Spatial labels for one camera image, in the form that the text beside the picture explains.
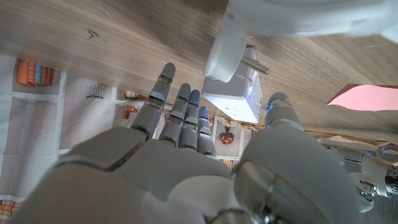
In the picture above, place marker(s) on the printed bookshelf backdrop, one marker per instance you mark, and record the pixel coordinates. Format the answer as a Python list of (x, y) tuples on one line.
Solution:
[(46, 124)]

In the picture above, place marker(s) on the pink sticky note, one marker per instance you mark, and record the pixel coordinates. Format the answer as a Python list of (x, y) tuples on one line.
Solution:
[(367, 98)]

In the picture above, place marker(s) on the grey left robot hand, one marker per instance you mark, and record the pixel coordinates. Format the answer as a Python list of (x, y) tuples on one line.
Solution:
[(345, 152)]

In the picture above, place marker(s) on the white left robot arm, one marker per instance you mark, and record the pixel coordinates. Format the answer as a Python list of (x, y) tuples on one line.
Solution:
[(377, 174)]

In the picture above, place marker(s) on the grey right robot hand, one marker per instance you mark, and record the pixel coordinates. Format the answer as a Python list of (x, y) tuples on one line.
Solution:
[(174, 186)]

